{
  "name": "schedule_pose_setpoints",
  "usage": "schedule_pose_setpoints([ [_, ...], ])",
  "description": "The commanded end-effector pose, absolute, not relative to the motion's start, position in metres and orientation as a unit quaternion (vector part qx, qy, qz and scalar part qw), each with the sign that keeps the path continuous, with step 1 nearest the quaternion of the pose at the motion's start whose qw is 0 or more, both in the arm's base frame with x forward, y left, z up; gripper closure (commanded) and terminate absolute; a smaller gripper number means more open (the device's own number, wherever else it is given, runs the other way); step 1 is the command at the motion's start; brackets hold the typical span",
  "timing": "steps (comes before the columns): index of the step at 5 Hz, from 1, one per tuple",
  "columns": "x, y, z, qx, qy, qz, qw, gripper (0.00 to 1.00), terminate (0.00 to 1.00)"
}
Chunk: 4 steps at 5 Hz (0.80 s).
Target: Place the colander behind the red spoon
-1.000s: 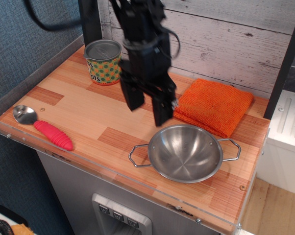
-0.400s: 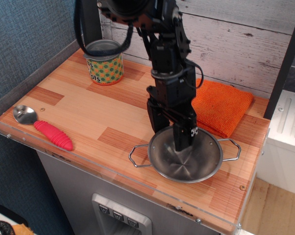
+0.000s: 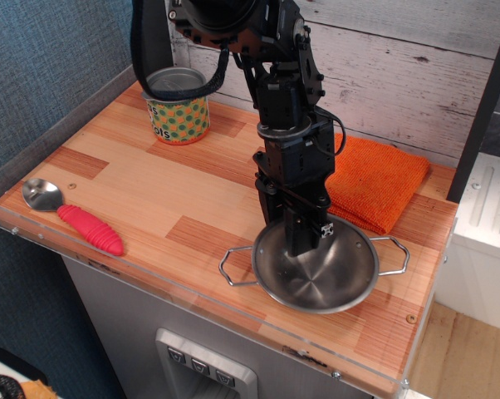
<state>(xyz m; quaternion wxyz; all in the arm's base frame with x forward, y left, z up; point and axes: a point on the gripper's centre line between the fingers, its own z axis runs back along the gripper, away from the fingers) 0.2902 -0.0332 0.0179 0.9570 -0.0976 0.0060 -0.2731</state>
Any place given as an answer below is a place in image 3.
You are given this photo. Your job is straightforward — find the folded orange cloth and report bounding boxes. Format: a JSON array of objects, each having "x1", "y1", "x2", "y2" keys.
[{"x1": 326, "y1": 136, "x2": 430, "y2": 234}]

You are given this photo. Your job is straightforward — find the grey toy fridge cabinet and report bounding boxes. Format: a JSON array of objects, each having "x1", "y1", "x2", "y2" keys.
[{"x1": 61, "y1": 254, "x2": 404, "y2": 399}]

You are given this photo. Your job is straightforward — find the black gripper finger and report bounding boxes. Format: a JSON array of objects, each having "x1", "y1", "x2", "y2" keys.
[
  {"x1": 284, "y1": 208, "x2": 334, "y2": 257},
  {"x1": 256, "y1": 182, "x2": 283, "y2": 224}
]

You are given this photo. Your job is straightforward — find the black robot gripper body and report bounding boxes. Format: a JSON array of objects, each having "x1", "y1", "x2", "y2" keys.
[{"x1": 253, "y1": 118, "x2": 335, "y2": 212}]

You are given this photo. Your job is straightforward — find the orange yellow sponge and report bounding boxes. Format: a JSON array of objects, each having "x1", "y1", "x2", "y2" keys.
[{"x1": 20, "y1": 380, "x2": 59, "y2": 399}]

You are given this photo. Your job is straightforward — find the green orange patterned tin can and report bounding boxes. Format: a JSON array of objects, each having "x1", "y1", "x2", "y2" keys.
[{"x1": 142, "y1": 66, "x2": 210, "y2": 145}]

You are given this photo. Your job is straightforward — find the silver dispenser button panel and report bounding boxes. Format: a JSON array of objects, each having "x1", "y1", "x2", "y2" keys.
[{"x1": 155, "y1": 328, "x2": 258, "y2": 398}]

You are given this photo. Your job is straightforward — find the stainless steel two-handled pot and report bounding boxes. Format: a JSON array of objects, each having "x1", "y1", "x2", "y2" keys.
[{"x1": 218, "y1": 215, "x2": 410, "y2": 314}]

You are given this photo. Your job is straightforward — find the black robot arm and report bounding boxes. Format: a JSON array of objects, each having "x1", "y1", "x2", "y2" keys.
[{"x1": 169, "y1": 1, "x2": 337, "y2": 256}]

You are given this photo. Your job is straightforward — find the red-handled metal spoon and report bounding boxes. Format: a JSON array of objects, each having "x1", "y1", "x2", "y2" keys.
[{"x1": 22, "y1": 178, "x2": 125, "y2": 256}]

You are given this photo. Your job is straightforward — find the dark vertical frame post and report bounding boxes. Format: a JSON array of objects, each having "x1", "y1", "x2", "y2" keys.
[{"x1": 446, "y1": 0, "x2": 500, "y2": 204}]

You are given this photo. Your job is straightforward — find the clear acrylic table guard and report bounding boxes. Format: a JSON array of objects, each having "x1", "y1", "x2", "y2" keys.
[{"x1": 0, "y1": 69, "x2": 457, "y2": 398}]

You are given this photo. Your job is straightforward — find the dark left frame post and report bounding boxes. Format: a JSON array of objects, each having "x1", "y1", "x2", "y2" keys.
[{"x1": 130, "y1": 0, "x2": 174, "y2": 81}]

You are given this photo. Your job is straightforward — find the white ribbed appliance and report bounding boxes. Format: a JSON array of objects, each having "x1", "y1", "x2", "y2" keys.
[{"x1": 435, "y1": 154, "x2": 500, "y2": 328}]

